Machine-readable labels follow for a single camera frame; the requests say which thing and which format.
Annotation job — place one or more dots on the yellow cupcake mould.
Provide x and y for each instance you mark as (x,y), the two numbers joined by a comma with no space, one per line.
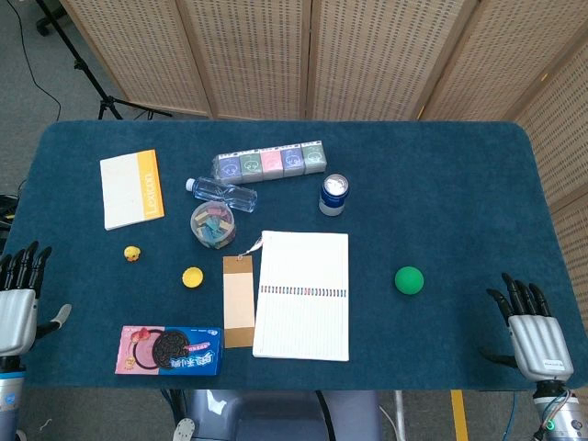
(192,278)

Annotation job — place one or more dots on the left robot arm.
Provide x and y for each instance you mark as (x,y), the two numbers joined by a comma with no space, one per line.
(9,399)

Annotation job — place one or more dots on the wrapped pack of colourful boxes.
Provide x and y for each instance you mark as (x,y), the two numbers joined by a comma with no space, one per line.
(271,163)

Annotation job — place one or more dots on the yellow rubber duck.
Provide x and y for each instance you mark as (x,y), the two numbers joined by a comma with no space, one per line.
(132,254)

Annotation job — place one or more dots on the black tripod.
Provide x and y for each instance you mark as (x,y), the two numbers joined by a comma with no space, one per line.
(106,106)

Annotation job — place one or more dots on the blue silver drink can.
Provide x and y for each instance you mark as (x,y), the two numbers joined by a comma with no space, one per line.
(333,200)

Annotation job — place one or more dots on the white yellow Lexicon notebook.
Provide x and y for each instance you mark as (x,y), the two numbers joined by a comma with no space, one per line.
(126,193)

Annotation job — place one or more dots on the brown bookmark with tassel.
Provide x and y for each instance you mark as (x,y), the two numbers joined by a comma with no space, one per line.
(239,298)

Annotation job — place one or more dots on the clear plastic water bottle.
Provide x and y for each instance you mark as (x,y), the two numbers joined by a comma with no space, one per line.
(229,195)

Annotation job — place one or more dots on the yellow floor tape strip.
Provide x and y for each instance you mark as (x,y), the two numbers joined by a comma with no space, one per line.
(459,415)

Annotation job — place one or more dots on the white open spiral notebook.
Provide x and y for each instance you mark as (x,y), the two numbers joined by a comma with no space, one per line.
(303,321)

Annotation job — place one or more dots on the green foam ball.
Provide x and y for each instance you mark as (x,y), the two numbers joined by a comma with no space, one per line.
(409,280)

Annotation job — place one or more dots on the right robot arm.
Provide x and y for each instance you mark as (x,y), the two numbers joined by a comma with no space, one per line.
(558,413)

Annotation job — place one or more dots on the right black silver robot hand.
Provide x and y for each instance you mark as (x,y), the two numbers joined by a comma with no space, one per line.
(537,342)

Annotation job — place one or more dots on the clear jar of binder clips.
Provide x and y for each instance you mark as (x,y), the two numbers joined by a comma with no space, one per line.
(213,225)

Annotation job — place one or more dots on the dark blue table cloth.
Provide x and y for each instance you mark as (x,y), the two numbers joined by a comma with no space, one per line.
(436,206)

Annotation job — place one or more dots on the blue pink Oreo box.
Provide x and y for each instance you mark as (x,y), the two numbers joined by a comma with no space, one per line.
(184,353)

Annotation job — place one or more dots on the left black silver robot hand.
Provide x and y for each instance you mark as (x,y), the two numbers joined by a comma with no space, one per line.
(16,317)

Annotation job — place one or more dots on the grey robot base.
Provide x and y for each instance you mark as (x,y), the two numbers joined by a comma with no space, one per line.
(275,418)

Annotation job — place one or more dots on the black floor equipment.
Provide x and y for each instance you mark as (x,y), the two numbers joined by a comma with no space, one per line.
(7,213)

